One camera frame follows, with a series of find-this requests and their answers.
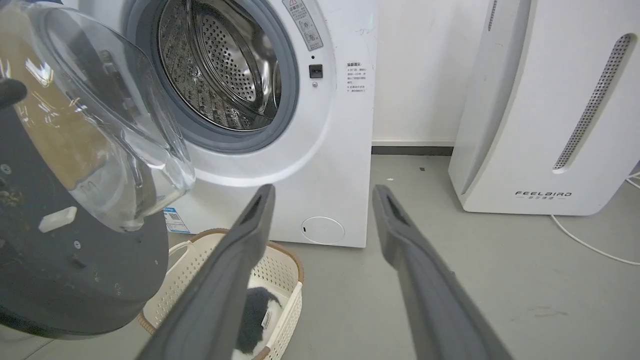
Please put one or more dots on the white front-load washing machine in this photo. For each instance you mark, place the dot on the white front-load washing machine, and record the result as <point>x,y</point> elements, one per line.
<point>330,150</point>

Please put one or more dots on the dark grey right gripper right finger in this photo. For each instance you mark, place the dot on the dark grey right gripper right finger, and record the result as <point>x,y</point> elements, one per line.
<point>435,295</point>

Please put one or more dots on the dark grey fuzzy garment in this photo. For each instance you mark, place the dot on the dark grey fuzzy garment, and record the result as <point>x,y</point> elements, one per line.
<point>255,320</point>

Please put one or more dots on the white Feelbird air purifier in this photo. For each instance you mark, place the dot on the white Feelbird air purifier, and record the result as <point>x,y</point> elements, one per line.
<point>545,100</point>

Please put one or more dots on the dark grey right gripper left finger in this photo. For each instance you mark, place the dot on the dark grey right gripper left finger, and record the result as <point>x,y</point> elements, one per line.
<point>220,290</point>

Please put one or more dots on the steel perforated washer drum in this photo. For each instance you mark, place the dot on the steel perforated washer drum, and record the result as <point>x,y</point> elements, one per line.
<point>220,62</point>

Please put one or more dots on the washing machine door with glass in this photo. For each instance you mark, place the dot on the washing machine door with glass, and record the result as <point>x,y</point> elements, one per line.
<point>75,165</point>

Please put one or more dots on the cream perforated laundry basket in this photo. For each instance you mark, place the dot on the cream perforated laundry basket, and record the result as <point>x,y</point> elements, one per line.
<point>280,280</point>

